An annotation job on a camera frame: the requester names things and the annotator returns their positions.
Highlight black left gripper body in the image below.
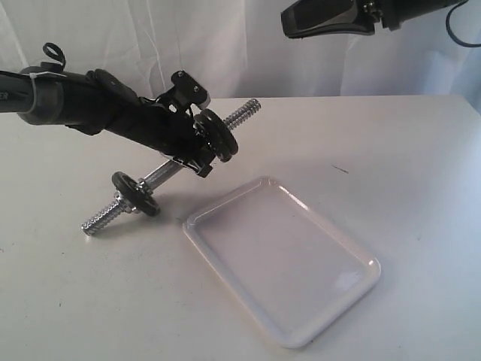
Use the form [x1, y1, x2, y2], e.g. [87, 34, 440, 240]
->
[104, 95, 195, 156]

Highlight chrome spinlock collar nut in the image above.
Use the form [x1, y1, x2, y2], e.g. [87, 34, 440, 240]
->
[114, 191, 140, 214]

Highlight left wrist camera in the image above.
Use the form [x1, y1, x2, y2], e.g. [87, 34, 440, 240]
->
[155, 70, 210, 112]

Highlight black weight plate end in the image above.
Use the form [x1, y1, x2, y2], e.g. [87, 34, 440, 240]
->
[207, 119, 231, 162]

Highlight chrome dumbbell bar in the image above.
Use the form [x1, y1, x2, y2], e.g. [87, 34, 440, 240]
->
[81, 99, 262, 236]

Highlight white backdrop curtain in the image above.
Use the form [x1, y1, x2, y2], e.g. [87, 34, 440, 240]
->
[1, 1, 480, 108]

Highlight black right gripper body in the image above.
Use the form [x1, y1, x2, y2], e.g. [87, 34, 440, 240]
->
[361, 0, 443, 31]

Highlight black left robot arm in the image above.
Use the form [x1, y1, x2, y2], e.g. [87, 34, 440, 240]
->
[1, 42, 215, 177]

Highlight left camera cable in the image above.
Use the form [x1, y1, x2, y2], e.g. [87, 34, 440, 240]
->
[141, 93, 200, 125]

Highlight black weight plate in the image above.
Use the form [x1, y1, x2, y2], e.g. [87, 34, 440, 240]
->
[199, 109, 238, 157]
[111, 171, 160, 217]

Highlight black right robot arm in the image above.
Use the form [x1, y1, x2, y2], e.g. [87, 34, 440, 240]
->
[280, 0, 461, 39]

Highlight white rectangular tray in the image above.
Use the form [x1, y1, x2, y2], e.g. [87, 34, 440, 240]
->
[183, 176, 382, 349]

